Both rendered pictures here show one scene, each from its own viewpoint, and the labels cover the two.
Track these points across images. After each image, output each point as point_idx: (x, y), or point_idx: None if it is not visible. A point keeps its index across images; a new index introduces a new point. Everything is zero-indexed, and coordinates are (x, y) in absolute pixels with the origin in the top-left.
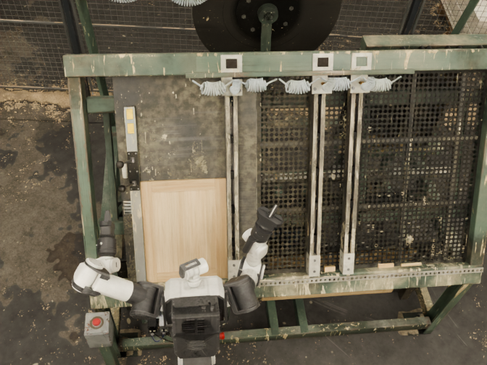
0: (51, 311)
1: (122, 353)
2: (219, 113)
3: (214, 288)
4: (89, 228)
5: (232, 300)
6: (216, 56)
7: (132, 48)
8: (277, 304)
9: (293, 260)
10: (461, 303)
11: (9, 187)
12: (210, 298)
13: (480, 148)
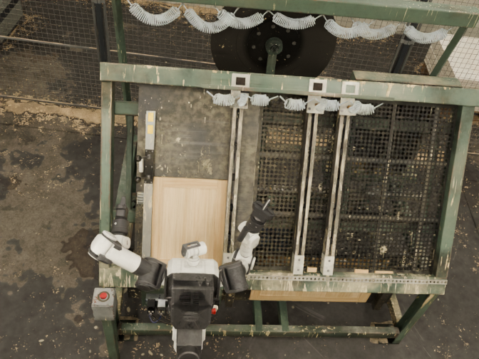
0: (60, 295)
1: (120, 337)
2: (226, 123)
3: (210, 268)
4: (105, 213)
5: (225, 281)
6: (228, 73)
7: None
8: (263, 306)
9: (280, 261)
10: (428, 319)
11: (33, 186)
12: (206, 275)
13: (448, 173)
